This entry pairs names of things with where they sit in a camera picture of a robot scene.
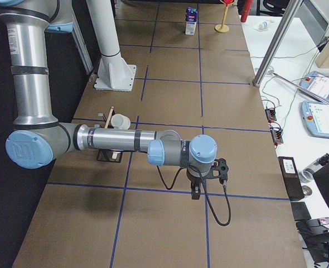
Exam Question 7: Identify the lower teach pendant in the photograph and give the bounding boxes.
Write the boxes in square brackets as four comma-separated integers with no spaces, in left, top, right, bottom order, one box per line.
[300,101,329,138]

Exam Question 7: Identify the metal rod on desk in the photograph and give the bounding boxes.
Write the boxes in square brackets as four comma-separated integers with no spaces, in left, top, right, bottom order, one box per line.
[272,73,329,105]

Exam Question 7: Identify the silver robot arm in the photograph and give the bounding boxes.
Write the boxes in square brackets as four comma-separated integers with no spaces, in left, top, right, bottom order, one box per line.
[0,1,219,199]

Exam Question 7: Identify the black box with label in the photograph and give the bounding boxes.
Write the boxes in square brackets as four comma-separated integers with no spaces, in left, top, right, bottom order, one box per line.
[278,156,304,202]

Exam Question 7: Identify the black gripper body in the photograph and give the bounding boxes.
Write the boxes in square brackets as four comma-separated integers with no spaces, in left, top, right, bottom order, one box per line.
[186,167,205,193]

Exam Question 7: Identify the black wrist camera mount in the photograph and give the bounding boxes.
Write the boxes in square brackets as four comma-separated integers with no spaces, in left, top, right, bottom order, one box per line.
[205,158,229,186]

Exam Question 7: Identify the wooden mug tree stand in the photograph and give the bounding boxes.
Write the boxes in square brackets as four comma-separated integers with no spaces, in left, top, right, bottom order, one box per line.
[214,0,234,34]

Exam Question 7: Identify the blue white milk carton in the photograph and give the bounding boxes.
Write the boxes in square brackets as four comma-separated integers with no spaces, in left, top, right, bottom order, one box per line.
[185,7,197,35]

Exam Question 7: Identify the aluminium frame post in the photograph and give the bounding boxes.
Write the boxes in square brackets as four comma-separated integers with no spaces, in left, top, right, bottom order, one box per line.
[253,0,303,87]

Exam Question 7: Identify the white pedestal column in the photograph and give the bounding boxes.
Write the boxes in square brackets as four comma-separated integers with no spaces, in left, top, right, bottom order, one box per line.
[87,0,137,92]

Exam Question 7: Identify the teach pendant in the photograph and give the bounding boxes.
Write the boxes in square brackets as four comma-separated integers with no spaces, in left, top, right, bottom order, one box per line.
[300,101,329,138]
[300,71,329,101]

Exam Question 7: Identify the black wire rack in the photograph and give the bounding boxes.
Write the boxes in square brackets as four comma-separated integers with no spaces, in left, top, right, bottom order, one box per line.
[96,106,123,163]

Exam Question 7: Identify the upper teach pendant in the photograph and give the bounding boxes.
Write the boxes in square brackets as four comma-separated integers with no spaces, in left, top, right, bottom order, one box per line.
[300,71,329,101]

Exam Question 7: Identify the white ribbed mug on rack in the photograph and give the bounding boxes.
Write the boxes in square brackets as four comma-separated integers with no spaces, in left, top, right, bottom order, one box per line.
[110,113,131,130]

